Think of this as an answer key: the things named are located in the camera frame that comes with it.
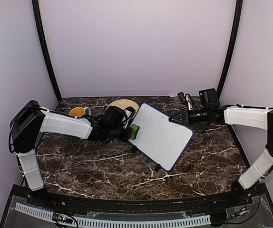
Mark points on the black corner post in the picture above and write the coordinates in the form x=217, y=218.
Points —
x=231, y=46
x=44, y=49

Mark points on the blue framed whiteboard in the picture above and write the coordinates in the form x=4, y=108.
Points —
x=160, y=140

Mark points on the green black whiteboard eraser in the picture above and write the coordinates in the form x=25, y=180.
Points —
x=135, y=128

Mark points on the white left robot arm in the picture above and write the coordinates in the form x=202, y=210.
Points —
x=33, y=120

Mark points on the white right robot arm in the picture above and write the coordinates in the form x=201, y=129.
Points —
x=254, y=126

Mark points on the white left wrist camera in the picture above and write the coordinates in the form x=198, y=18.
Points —
x=129, y=113

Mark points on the black right corner post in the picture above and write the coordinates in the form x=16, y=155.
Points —
x=231, y=46

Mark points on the white cable duct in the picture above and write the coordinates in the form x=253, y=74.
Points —
x=115, y=220

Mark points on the patterned white mug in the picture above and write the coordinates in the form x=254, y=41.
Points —
x=80, y=111

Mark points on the black left corner post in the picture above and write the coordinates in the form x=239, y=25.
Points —
x=44, y=49

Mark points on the cream ceramic plate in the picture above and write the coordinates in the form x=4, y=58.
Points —
x=125, y=103

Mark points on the black front rail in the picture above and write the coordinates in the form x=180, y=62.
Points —
x=218, y=203

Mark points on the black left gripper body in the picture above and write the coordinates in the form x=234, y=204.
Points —
x=114, y=133

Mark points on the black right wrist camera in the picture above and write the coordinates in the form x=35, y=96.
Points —
x=209, y=99

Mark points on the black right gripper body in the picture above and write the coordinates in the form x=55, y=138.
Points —
x=199, y=118

